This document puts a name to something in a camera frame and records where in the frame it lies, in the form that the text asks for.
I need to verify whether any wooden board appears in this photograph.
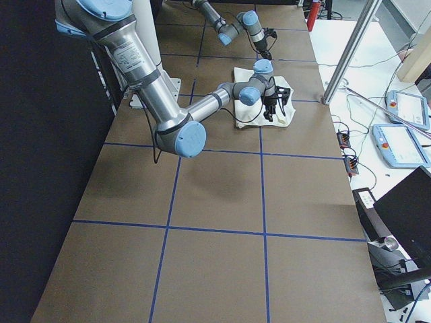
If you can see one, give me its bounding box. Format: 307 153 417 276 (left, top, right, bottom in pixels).
397 28 431 82

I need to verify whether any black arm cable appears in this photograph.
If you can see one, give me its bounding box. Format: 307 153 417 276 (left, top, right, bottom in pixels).
222 100 270 124
215 11 280 62

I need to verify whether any black monitor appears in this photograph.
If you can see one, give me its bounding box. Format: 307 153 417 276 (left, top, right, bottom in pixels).
374 166 430 268

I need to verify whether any upper orange black connector block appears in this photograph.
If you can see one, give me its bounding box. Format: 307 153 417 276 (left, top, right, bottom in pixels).
337 131 351 149

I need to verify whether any white power strip box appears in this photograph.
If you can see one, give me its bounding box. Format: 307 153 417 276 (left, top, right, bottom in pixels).
358 190 375 209

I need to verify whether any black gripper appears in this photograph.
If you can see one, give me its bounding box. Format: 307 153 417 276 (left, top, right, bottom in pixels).
263 85 290 122
252 28 277 61

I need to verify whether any red fire extinguisher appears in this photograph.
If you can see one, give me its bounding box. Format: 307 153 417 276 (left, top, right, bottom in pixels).
306 0 321 32

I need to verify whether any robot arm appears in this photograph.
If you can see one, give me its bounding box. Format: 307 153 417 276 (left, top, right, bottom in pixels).
190 1 277 61
55 0 290 157

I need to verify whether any blue teach pendant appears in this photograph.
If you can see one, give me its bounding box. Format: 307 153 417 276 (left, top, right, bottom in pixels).
372 124 430 169
386 90 430 131

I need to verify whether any upper blue teach pendant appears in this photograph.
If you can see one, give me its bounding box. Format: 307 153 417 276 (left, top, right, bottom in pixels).
386 90 430 131

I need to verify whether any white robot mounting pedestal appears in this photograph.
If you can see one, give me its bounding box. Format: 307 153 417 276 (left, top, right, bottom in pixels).
132 0 181 102

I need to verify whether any silver metal cup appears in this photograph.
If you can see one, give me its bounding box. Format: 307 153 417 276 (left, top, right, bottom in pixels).
383 236 399 252

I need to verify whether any lower orange black connector block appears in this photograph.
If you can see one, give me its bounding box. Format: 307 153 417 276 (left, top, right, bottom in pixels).
343 155 359 177

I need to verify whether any orange black connector block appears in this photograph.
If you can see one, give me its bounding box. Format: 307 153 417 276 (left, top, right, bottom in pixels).
337 131 351 149
343 155 359 177

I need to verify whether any cream long-sleeve cat shirt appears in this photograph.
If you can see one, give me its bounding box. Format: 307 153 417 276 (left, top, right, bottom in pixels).
233 66 297 130

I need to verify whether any aluminium frame post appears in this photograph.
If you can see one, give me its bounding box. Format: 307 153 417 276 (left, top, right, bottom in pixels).
322 0 382 105

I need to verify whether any lower blue teach pendant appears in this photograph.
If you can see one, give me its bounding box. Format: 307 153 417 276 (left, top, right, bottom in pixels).
372 124 430 169

